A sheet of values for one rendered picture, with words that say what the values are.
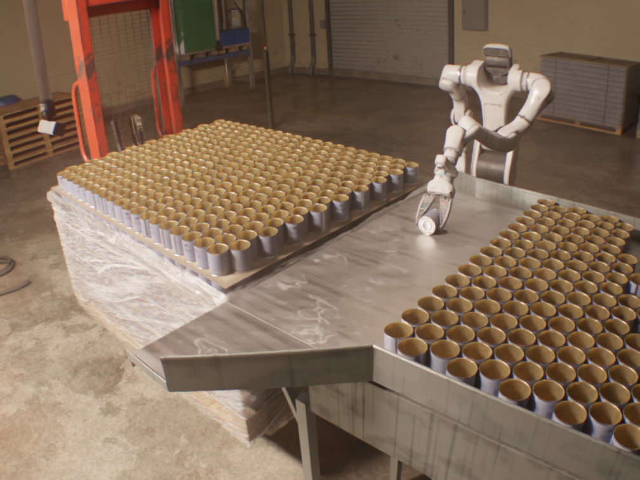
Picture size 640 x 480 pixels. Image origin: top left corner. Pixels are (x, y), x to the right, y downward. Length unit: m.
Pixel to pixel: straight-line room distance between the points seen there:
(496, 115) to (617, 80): 6.03
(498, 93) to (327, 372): 1.60
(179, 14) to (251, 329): 9.57
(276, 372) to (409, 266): 0.65
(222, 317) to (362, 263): 0.49
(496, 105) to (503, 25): 8.33
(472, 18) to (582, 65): 3.08
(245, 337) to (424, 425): 0.51
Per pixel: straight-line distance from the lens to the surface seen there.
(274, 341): 1.38
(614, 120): 8.53
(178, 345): 1.43
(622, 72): 8.41
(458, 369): 1.21
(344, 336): 1.39
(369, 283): 1.61
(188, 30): 10.77
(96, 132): 2.97
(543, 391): 1.19
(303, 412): 1.62
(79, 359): 3.44
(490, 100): 2.48
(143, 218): 2.01
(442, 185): 1.95
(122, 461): 2.69
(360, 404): 1.39
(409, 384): 1.19
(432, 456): 1.34
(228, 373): 1.24
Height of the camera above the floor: 1.89
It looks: 26 degrees down
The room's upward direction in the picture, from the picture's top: 4 degrees counter-clockwise
